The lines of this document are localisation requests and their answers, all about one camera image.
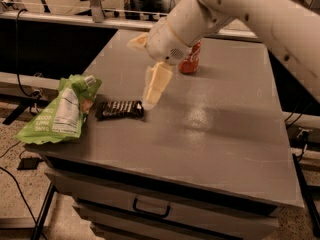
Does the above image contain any red coca-cola can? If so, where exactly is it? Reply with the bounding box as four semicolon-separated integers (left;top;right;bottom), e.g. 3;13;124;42
178;41;201;74

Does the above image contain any dark chocolate rxbar wrapper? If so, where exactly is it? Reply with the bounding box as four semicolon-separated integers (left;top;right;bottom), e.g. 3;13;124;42
95;101;144;120

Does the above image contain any black cable on floor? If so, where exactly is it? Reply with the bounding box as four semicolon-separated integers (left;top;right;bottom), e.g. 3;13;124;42
0;140;48;240

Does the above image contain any grey drawer cabinet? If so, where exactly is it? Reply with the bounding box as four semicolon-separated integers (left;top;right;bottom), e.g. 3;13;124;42
36;39;303;240

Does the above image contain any black power adapter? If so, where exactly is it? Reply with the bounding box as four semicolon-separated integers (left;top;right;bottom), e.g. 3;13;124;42
18;157;40;170

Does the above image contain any seated person in jeans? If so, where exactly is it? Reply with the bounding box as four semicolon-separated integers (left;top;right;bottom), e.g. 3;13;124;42
124;0;175;20

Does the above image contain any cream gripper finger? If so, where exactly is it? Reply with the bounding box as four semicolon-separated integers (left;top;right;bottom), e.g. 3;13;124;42
142;62;173;106
143;66;153;99

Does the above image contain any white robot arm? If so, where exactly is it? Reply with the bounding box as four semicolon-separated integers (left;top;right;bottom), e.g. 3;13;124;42
128;0;320;101

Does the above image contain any black hanging cable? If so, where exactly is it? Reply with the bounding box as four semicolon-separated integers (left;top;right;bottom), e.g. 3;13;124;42
15;7;44;100

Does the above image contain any green rice chip bag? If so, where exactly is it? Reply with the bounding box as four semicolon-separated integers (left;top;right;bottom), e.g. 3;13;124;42
16;75;102;145

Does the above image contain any grey metal railing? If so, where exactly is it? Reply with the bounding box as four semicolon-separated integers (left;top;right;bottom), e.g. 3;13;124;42
0;0;261;43

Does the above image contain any black drawer handle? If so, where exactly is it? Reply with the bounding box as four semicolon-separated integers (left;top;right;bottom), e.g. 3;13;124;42
132;197;171;219

